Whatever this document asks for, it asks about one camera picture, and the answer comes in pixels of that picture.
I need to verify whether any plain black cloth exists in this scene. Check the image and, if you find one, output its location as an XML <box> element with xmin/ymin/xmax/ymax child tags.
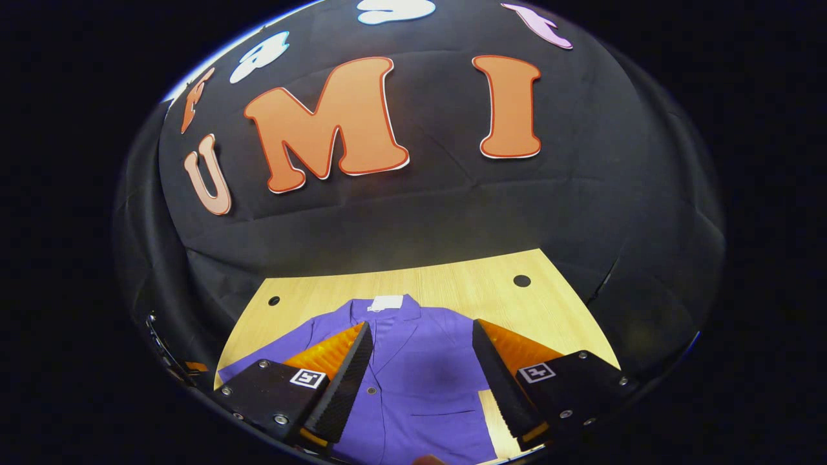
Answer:
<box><xmin>601</xmin><ymin>39</ymin><xmax>726</xmax><ymax>375</ymax></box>
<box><xmin>112</xmin><ymin>97</ymin><xmax>194</xmax><ymax>382</ymax></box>

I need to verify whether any black backdrop cloth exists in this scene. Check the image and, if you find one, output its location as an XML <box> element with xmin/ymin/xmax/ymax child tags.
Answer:
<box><xmin>158</xmin><ymin>0</ymin><xmax>653</xmax><ymax>324</ymax></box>

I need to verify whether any purple button-up shirt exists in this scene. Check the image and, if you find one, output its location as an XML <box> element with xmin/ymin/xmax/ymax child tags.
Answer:
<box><xmin>218</xmin><ymin>294</ymin><xmax>498</xmax><ymax>465</ymax></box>

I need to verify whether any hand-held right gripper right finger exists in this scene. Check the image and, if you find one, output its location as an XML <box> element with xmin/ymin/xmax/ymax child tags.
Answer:
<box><xmin>472</xmin><ymin>318</ymin><xmax>640</xmax><ymax>453</ymax></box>

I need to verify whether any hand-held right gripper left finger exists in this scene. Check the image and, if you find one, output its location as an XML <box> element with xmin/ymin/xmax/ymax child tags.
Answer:
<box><xmin>213</xmin><ymin>321</ymin><xmax>375</xmax><ymax>446</ymax></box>

